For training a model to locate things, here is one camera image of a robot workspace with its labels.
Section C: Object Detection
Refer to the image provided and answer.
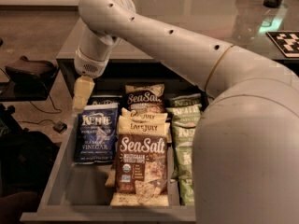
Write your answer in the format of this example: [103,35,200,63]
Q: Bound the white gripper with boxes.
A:
[73,49,110,112]

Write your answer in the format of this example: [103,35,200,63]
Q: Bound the blue Kettle chip bag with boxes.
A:
[75,103,119,164]

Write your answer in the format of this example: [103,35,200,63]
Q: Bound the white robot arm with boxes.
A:
[78,0,299,224]

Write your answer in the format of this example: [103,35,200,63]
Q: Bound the middle Late July chip bag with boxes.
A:
[118,116,172,143]

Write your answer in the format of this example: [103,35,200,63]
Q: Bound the late july chip bag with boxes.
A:
[118,116,172,143]
[121,108,167,122]

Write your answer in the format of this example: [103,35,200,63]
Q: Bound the rear Late July chip bag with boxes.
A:
[121,108,167,122]

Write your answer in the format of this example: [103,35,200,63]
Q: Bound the back brown SeaSalt chip bag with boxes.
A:
[125,83,165,113]

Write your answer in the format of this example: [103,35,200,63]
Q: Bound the brown seasalt chip bag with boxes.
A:
[110,133,169,206]
[125,83,165,113]

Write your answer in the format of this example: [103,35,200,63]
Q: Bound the back green Kettle chip bag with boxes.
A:
[169,93,201,107]

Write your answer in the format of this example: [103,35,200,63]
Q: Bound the green kettle chip bag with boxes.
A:
[169,93,201,107]
[171,123,195,147]
[166,104,201,125]

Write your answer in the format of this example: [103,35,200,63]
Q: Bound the front brown SeaSalt chip bag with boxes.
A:
[110,133,169,206]

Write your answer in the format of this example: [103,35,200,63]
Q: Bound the open grey top drawer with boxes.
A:
[21,115,196,224]

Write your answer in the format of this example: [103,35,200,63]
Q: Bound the front green jalapeno chip bag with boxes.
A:
[176,142,194,206]

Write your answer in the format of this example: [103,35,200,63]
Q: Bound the small black power adapter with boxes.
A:
[53,121,67,133]

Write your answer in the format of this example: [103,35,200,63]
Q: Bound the black device on stand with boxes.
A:
[5,56,58,92]

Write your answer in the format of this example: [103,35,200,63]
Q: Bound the dark chair at left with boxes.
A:
[0,105,59,224]

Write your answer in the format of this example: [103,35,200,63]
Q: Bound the black cable on floor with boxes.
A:
[17,91,64,126]

